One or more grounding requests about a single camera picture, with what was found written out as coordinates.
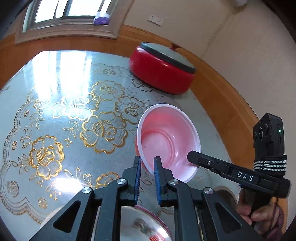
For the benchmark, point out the red plastic bowl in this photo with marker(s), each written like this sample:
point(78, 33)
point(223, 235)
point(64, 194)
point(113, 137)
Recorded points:
point(166, 131)

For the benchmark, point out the grey cooker lid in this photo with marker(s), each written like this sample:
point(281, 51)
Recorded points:
point(169, 55)

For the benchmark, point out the white wall socket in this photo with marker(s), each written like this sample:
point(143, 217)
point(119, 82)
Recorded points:
point(156, 20)

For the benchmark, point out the person right hand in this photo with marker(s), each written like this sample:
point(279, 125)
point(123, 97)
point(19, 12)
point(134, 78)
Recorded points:
point(265, 217)

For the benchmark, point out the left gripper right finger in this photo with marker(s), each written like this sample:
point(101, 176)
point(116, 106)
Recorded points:
point(199, 214)

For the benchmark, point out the black tracking camera box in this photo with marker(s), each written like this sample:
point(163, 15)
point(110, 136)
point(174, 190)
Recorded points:
point(269, 145)

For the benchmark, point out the floral blue tablecloth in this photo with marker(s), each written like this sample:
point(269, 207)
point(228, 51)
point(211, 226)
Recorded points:
point(69, 120)

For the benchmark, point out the stainless steel bowl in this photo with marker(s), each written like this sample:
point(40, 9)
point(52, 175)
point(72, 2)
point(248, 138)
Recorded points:
point(227, 195)

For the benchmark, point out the purple cloth on sill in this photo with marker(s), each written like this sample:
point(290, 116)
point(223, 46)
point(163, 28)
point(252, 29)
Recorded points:
point(101, 19)

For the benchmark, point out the red electric cooker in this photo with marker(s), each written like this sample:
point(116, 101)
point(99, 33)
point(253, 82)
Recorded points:
point(159, 73)

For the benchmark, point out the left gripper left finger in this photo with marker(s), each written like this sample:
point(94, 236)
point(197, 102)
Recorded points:
point(95, 214)

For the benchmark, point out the window with frame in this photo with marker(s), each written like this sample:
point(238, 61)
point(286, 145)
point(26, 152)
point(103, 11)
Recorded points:
point(48, 19)

